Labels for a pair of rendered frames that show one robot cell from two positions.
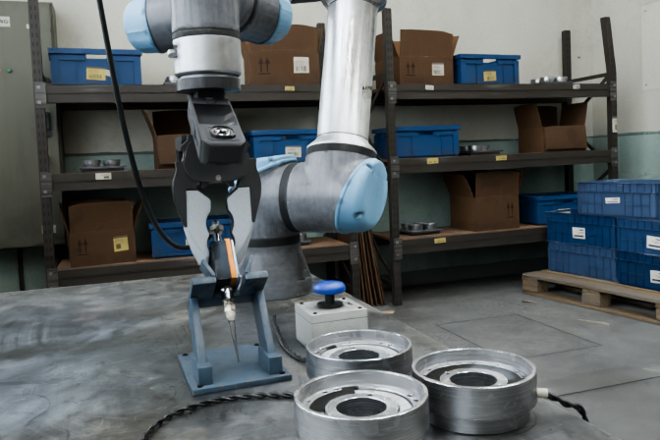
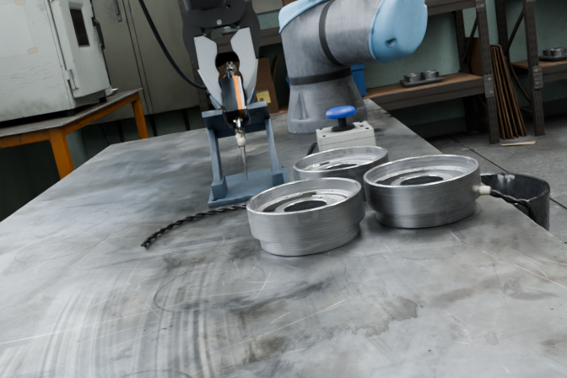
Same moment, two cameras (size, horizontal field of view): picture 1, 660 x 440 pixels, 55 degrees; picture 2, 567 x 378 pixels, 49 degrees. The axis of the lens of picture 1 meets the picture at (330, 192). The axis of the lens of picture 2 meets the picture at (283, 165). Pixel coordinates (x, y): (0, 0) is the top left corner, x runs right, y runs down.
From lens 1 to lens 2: 19 cm
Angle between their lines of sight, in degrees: 22
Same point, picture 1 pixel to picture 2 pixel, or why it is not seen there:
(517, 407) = (445, 202)
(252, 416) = (240, 220)
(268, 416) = not seen: hidden behind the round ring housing
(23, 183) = (177, 52)
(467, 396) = (396, 194)
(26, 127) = (172, 2)
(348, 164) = not seen: outside the picture
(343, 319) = (350, 140)
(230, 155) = (208, 0)
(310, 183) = (345, 17)
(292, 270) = (342, 102)
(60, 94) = not seen: outside the picture
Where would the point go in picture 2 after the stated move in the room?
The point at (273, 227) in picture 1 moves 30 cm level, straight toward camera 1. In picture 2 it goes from (320, 63) to (283, 86)
